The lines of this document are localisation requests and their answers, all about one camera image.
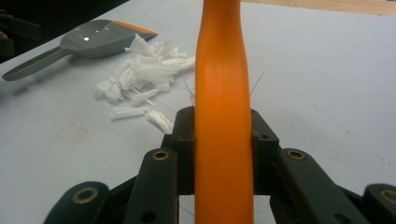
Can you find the grey dustpan with orange edge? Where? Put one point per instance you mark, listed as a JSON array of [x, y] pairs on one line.
[[90, 39]]

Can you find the pile of white paper scraps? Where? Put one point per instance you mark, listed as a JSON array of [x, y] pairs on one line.
[[146, 70]]

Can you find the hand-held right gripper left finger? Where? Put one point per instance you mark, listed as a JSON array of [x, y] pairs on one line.
[[182, 146]]

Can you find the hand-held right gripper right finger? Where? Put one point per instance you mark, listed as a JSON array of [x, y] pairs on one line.
[[263, 146]]

